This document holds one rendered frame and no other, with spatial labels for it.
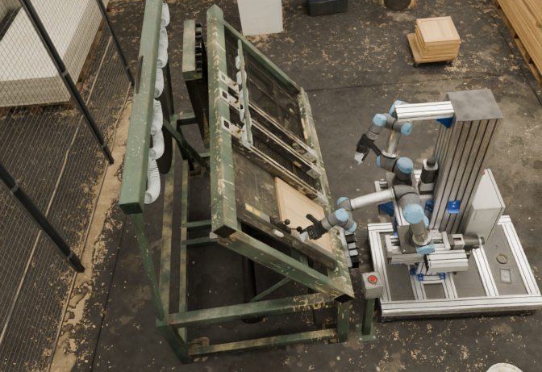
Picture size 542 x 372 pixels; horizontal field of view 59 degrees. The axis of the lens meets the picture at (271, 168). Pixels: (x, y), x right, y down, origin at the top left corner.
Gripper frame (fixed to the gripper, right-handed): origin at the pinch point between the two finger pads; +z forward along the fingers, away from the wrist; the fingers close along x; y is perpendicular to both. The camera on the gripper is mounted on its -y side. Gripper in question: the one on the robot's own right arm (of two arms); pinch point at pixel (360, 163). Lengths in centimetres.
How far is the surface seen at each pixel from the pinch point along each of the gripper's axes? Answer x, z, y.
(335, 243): -4, 71, -13
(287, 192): -6, 47, 35
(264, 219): 44, 39, 44
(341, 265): 13, 75, -21
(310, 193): -25, 52, 17
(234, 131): 10, 8, 83
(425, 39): -327, -23, -66
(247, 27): -396, 69, 155
